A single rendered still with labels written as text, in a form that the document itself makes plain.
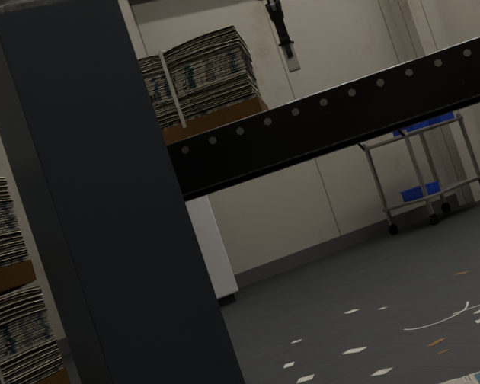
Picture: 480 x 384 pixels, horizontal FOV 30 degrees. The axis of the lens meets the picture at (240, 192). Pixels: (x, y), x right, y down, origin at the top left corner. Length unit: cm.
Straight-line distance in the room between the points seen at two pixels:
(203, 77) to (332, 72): 607
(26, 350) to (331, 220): 625
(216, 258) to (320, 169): 185
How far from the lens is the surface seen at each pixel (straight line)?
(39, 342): 183
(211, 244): 641
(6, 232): 183
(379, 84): 200
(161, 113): 217
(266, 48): 795
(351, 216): 800
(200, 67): 217
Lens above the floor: 61
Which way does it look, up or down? 1 degrees up
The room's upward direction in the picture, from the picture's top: 18 degrees counter-clockwise
